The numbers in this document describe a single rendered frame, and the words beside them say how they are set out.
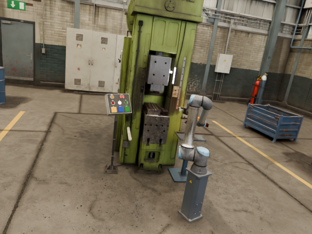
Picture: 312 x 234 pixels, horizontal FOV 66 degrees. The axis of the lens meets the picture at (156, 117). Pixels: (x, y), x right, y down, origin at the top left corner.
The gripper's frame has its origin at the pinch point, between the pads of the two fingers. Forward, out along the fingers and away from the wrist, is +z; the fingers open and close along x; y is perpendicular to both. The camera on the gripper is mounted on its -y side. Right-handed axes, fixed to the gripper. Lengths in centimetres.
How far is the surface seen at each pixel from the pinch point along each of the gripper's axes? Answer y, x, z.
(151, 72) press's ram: -32, -58, 18
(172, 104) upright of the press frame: -3.8, -2.9, 35.2
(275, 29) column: -489, 495, 504
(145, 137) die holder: 59, -28, 31
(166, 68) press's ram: -46, -40, 13
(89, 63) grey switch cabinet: -69, -131, 543
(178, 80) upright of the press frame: -39.7, -11.3, 27.3
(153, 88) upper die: -12, -45, 22
